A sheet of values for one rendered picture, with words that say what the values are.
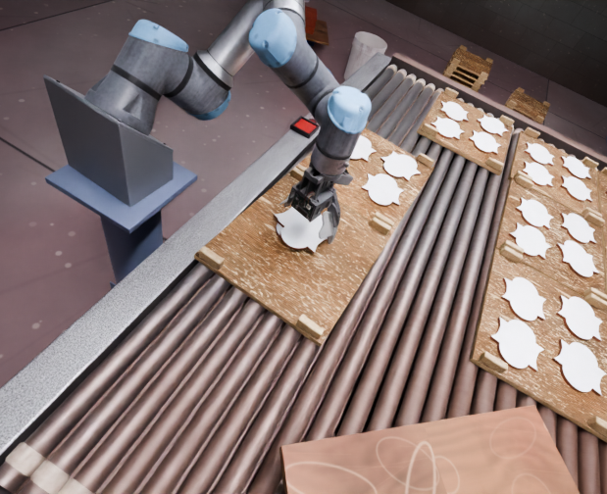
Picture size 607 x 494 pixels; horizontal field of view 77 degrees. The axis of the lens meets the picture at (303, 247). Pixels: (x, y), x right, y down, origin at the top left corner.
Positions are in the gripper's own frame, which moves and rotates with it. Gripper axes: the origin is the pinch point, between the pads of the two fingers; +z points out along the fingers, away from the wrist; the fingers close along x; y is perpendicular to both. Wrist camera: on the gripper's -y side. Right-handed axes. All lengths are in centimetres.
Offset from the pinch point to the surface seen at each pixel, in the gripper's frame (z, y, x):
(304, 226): 2.5, -0.4, -1.0
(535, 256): 5, -54, 50
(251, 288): 5.1, 21.1, 2.6
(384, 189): 4.2, -34.4, 3.7
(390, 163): 4.1, -47.4, -2.3
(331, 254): 5.1, -1.7, 8.4
